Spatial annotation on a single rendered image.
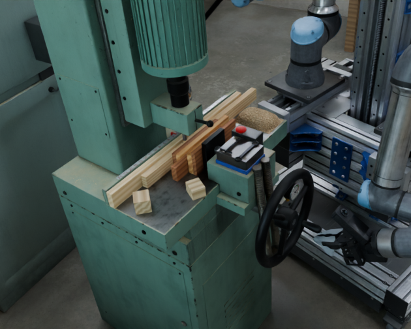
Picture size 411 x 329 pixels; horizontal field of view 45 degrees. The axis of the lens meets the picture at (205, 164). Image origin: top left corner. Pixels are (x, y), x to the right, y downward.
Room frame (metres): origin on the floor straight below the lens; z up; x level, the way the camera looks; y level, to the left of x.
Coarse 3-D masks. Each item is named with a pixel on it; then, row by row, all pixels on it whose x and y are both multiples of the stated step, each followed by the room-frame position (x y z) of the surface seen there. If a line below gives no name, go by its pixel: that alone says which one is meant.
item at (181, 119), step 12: (168, 96) 1.24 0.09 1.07; (156, 108) 1.20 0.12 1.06; (168, 108) 1.17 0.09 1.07; (180, 108) 1.17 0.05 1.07; (192, 108) 1.16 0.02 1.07; (156, 120) 1.21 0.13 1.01; (168, 120) 1.18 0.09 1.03; (180, 120) 1.15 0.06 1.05; (192, 120) 1.15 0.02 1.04; (180, 132) 1.15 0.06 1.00; (192, 132) 1.14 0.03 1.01
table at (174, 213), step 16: (240, 112) 1.39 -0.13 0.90; (272, 144) 1.25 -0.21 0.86; (192, 176) 1.08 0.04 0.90; (160, 192) 1.02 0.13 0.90; (176, 192) 1.02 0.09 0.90; (208, 192) 1.00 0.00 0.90; (112, 208) 0.98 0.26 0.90; (128, 208) 0.97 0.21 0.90; (160, 208) 0.96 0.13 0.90; (176, 208) 0.95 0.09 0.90; (192, 208) 0.95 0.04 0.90; (208, 208) 0.99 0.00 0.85; (240, 208) 0.97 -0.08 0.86; (128, 224) 0.95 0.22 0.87; (144, 224) 0.91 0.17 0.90; (160, 224) 0.90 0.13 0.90; (176, 224) 0.90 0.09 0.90; (192, 224) 0.94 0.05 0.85; (160, 240) 0.87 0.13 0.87; (176, 240) 0.89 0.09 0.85
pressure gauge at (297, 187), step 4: (292, 184) 1.24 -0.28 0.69; (296, 184) 1.24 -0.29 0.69; (292, 188) 1.23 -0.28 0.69; (296, 188) 1.25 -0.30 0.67; (288, 192) 1.22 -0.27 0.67; (292, 192) 1.23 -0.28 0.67; (296, 192) 1.25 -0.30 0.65; (284, 196) 1.23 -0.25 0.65; (288, 196) 1.22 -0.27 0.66; (292, 196) 1.23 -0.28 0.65; (296, 196) 1.24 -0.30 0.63; (288, 200) 1.25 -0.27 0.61; (292, 200) 1.22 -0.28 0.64
